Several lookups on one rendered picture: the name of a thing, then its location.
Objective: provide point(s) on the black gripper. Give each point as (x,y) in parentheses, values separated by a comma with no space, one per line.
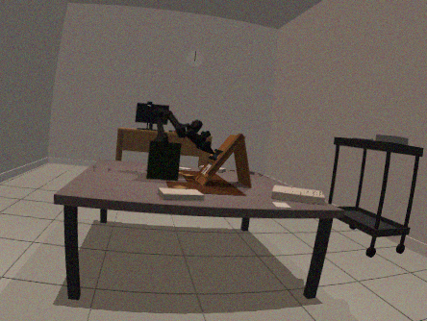
(203,144)

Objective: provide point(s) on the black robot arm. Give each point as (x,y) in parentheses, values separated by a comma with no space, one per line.
(180,129)

